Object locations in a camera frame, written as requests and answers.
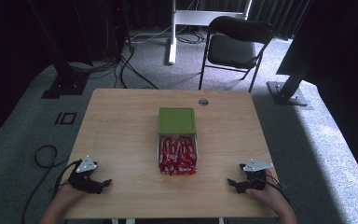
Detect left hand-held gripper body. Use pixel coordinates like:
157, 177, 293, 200
67, 154, 104, 194

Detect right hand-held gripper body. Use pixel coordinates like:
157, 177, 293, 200
238, 158, 275, 191

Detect person's right hand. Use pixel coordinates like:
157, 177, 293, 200
245, 168, 282, 213

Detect person's left hand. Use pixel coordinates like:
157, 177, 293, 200
53, 183, 87, 210

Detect white drawer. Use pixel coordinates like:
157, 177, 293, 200
156, 133, 200, 171

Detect pile of red snack packets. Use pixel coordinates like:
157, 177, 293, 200
158, 135, 198, 176

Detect green box lid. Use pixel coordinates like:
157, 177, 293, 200
157, 106, 198, 135

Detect black metal stand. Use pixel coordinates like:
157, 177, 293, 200
27, 0, 94, 100
266, 0, 355, 107

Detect black folding chair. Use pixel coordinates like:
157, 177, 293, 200
198, 16, 275, 94

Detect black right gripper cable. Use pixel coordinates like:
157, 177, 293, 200
264, 173, 292, 204

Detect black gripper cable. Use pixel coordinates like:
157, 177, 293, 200
21, 145, 83, 224
264, 173, 292, 204

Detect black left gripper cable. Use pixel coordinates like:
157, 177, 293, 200
21, 145, 83, 224

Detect black floor cables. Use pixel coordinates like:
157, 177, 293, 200
68, 18, 206, 91

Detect white desk frame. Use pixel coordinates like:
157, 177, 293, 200
167, 0, 254, 65

